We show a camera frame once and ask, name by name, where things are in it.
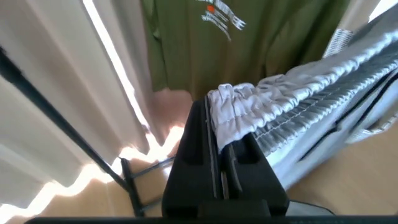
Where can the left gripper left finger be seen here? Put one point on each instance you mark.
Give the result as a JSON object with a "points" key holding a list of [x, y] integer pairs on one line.
{"points": [[189, 174]]}

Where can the white laundry basket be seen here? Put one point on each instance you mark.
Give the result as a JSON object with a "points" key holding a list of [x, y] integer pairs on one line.
{"points": [[339, 42]]}

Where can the green printed shirt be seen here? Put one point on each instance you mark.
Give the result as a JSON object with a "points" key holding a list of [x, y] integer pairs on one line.
{"points": [[202, 56]]}

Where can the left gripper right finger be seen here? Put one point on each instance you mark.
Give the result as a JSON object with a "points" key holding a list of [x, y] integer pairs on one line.
{"points": [[255, 183]]}

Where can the pale grey garment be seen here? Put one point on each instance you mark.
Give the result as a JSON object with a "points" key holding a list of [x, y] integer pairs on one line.
{"points": [[248, 109]]}

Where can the beige curtain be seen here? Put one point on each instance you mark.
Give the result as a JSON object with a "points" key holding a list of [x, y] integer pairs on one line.
{"points": [[46, 46]]}

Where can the window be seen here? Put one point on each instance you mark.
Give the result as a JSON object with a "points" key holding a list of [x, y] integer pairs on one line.
{"points": [[385, 7]]}

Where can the black clothes rack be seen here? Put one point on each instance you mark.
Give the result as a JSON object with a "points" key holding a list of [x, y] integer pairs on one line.
{"points": [[46, 105]]}

